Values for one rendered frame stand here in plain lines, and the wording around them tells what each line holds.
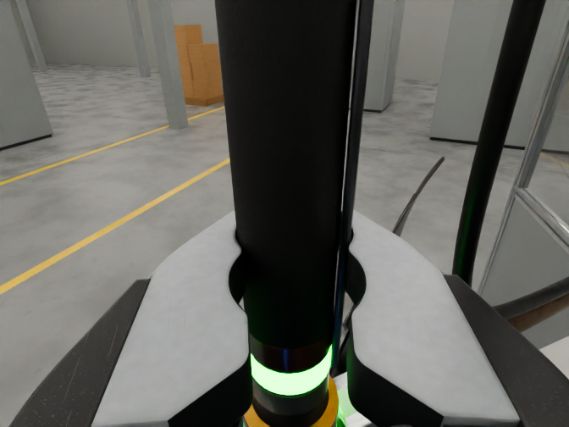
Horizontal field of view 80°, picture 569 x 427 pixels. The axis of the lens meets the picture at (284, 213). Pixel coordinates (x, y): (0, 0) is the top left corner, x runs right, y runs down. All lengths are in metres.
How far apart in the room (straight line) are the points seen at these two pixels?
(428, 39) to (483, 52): 6.77
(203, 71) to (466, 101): 5.26
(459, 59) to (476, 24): 0.42
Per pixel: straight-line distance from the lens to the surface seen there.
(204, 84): 8.22
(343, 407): 0.20
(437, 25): 12.21
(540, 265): 1.46
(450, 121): 5.67
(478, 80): 5.58
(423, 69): 12.29
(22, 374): 2.38
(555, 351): 0.58
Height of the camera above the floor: 1.57
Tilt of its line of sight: 29 degrees down
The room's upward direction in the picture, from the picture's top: 1 degrees counter-clockwise
